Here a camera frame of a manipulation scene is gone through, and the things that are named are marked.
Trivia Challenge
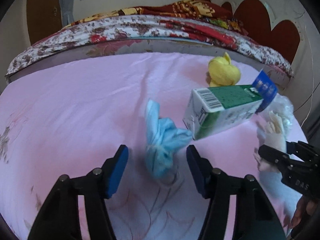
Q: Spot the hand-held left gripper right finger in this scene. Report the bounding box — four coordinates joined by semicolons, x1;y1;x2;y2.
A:
186;144;287;240

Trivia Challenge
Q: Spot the green and white carton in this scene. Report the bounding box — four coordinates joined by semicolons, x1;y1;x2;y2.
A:
182;84;265;141

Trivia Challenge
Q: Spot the floral bed sheet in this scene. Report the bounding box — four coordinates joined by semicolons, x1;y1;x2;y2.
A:
7;14;295;78

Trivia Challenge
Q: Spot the light blue bag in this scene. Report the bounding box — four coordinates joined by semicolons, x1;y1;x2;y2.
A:
144;99;193;180

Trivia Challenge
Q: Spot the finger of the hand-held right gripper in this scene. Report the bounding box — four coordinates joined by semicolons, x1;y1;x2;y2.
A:
257;144;292;172
286;141;320;164

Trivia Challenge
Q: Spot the person's right hand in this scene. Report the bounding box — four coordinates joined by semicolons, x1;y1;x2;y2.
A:
289;194;318;232

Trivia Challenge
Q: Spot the white glove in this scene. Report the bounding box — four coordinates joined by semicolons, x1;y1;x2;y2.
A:
253;110;288;173

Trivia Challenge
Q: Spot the pink floral tablecloth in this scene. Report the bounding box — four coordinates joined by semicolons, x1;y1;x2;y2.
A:
0;52;310;240

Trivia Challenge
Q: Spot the clear crumpled plastic bag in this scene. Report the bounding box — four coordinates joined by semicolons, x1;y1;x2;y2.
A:
268;94;295;137

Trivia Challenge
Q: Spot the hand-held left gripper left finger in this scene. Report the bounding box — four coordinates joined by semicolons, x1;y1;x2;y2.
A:
27;144;130;240

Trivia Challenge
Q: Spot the red and white headboard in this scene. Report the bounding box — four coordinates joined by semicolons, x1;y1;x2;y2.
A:
221;0;301;66

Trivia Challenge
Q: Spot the brown wooden door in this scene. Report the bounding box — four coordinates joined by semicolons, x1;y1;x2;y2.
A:
26;0;63;45

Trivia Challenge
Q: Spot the grey curtain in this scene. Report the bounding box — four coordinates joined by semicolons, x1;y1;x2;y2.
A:
58;0;76;27

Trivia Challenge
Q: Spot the red patterned blanket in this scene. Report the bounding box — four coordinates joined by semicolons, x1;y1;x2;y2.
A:
62;0;249;37

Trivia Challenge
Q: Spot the colourful pillow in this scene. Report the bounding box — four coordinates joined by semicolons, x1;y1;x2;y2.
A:
212;17;247;33

